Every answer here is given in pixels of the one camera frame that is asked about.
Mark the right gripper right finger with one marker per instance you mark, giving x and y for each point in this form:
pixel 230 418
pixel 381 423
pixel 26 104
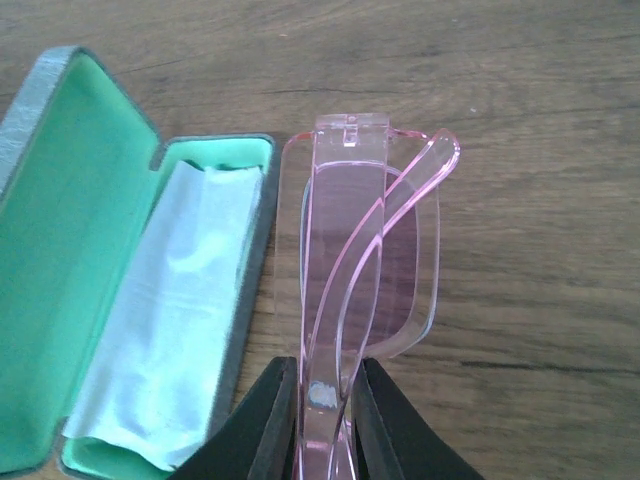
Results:
pixel 391 439

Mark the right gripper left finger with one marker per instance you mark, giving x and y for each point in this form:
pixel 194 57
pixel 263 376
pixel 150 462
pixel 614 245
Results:
pixel 257 440

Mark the light blue cleaning cloth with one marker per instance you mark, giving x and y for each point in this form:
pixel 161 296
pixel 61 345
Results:
pixel 146 404

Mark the pink sunglasses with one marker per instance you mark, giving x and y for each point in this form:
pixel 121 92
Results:
pixel 356 269

